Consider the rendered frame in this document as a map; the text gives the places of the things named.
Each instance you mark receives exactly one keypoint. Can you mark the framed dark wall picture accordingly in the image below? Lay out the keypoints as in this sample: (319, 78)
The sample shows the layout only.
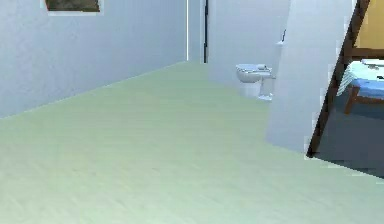
(72, 5)

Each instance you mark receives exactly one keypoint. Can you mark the wooden bed with blue cover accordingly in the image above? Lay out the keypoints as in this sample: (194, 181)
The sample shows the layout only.
(363, 81)

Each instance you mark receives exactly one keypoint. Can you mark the white pillow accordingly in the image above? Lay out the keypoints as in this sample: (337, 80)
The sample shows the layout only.
(373, 62)

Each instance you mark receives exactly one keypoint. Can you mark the white toilet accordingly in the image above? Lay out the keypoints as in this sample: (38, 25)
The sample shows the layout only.
(250, 75)

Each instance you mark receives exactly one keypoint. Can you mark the dark brown door frame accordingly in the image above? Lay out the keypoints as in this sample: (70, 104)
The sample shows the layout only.
(336, 80)

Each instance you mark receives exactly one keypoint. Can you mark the white room door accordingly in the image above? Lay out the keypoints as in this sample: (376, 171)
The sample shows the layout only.
(196, 30)

